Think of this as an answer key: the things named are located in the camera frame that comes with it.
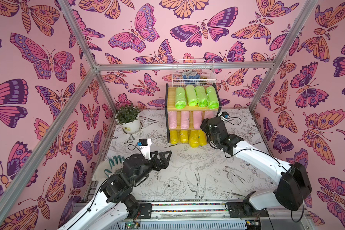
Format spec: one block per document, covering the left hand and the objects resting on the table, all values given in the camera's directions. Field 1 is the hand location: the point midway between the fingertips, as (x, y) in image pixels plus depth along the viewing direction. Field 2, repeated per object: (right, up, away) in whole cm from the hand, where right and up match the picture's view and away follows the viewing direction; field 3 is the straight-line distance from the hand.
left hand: (166, 152), depth 67 cm
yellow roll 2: (+10, +4, +32) cm, 34 cm away
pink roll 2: (+10, +15, +18) cm, 26 cm away
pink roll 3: (+18, +15, +20) cm, 31 cm away
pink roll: (+3, +15, +18) cm, 24 cm away
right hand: (+23, +15, +15) cm, 31 cm away
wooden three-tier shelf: (+1, +23, +9) cm, 24 cm away
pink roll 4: (+25, +19, +21) cm, 38 cm away
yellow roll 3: (+17, +3, +29) cm, 34 cm away
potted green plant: (-26, +17, +25) cm, 40 cm away
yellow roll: (+3, +3, +29) cm, 30 cm away
